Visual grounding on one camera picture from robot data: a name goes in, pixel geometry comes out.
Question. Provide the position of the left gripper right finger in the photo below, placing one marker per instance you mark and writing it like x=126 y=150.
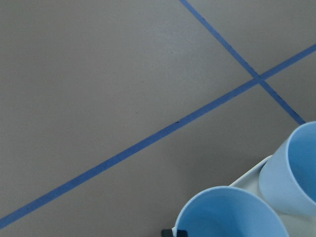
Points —
x=182 y=233

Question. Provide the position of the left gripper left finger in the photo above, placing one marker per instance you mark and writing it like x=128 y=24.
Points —
x=166 y=233

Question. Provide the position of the light blue cup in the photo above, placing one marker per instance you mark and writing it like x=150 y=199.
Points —
x=225 y=211

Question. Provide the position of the cream rabbit tray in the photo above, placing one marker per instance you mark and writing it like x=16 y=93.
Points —
x=296 y=226

